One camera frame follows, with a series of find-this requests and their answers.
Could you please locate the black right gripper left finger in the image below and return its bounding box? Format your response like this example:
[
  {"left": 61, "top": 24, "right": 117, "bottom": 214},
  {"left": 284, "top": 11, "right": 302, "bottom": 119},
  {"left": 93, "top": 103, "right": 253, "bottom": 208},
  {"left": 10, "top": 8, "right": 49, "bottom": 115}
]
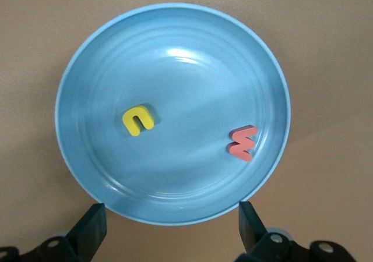
[{"left": 0, "top": 203, "right": 107, "bottom": 262}]

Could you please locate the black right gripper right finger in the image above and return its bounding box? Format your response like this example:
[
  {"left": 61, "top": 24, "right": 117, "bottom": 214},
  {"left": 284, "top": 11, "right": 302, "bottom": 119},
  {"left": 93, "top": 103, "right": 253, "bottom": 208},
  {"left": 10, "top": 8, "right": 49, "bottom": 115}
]
[{"left": 237, "top": 200, "right": 355, "bottom": 262}]

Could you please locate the red foam letter w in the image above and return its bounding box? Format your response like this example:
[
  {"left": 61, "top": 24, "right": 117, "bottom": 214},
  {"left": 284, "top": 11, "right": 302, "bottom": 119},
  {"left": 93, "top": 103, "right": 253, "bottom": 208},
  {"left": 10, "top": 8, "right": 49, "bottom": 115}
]
[{"left": 227, "top": 124, "right": 259, "bottom": 163}]

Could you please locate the yellow foam letter u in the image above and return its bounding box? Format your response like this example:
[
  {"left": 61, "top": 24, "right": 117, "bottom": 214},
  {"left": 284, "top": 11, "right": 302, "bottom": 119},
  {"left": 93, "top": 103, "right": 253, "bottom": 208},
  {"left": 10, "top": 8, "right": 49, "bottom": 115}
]
[{"left": 121, "top": 104, "right": 155, "bottom": 137}]

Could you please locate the blue plate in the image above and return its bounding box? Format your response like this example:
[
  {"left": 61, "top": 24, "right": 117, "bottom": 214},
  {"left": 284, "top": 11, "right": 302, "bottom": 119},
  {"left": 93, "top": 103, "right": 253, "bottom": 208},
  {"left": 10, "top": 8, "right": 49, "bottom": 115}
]
[{"left": 54, "top": 2, "right": 291, "bottom": 226}]

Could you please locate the brown table cover sheet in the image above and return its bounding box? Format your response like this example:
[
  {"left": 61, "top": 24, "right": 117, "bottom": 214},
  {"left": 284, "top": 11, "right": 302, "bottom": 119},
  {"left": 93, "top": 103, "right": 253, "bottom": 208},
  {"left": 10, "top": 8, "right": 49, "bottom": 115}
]
[{"left": 0, "top": 0, "right": 373, "bottom": 262}]

